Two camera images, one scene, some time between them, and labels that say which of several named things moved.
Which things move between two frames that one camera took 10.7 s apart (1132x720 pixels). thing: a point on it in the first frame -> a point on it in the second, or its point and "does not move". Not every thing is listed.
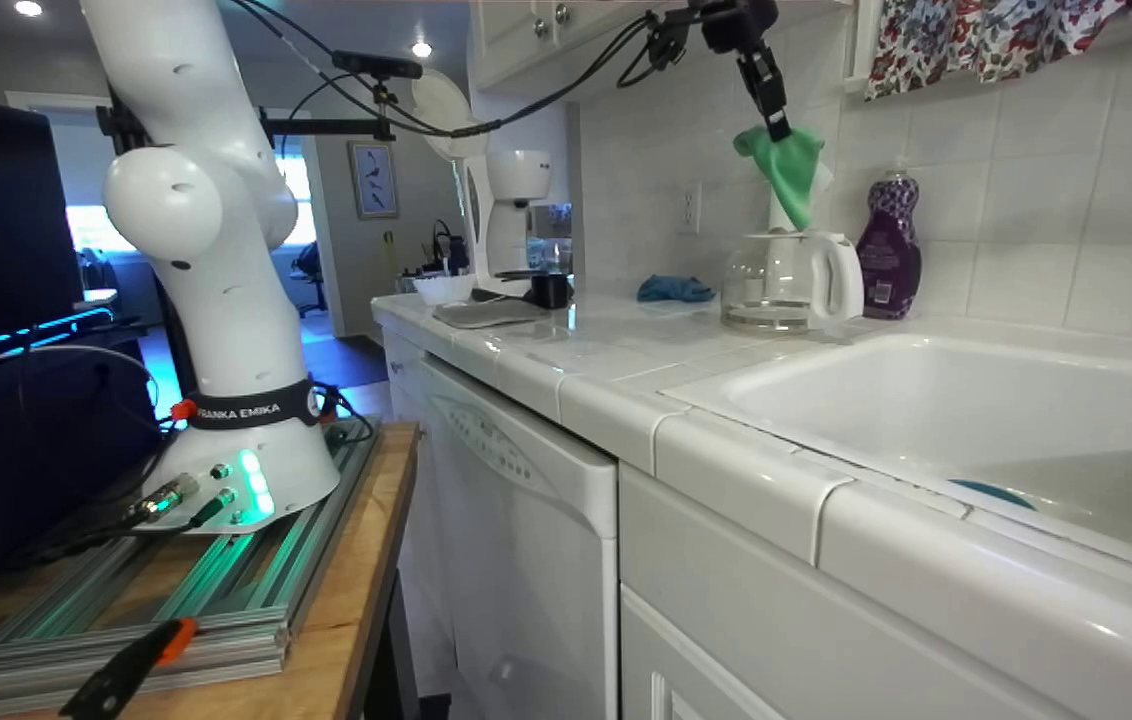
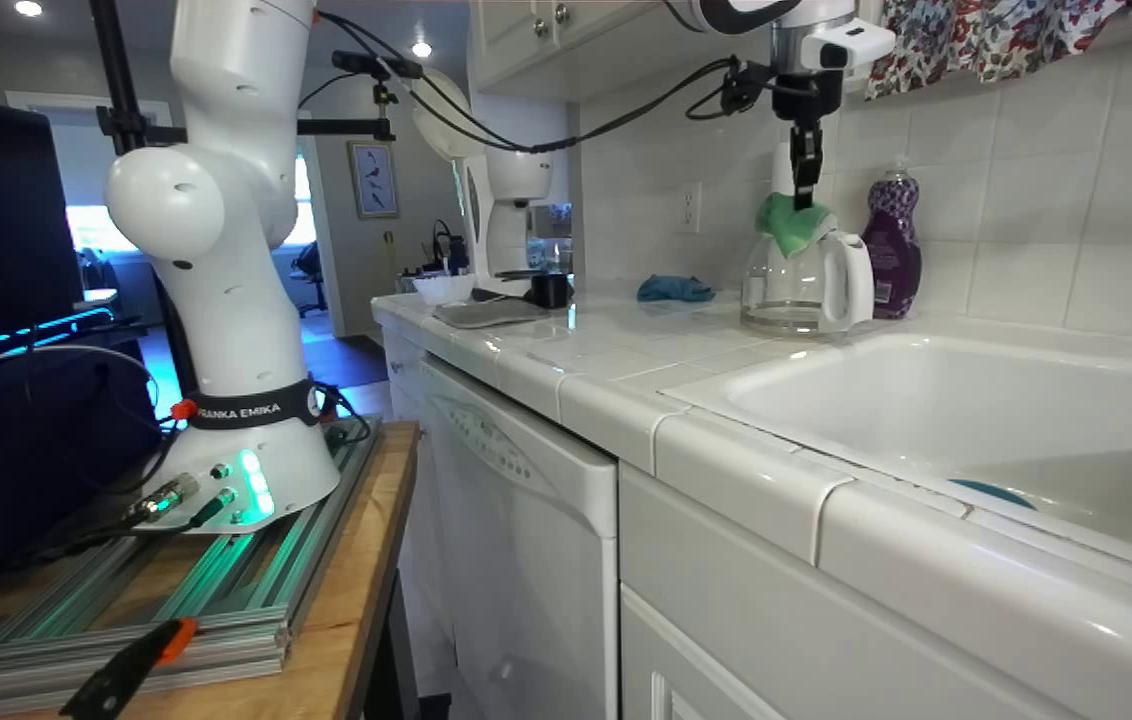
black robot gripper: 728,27 -> 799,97
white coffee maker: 493,194 does not move
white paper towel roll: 777,213 -> 783,164
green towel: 795,164 -> 788,225
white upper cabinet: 535,48 does not move
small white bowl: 447,291 does not move
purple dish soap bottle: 889,249 does not move
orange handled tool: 119,682 does not move
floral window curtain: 989,42 does not move
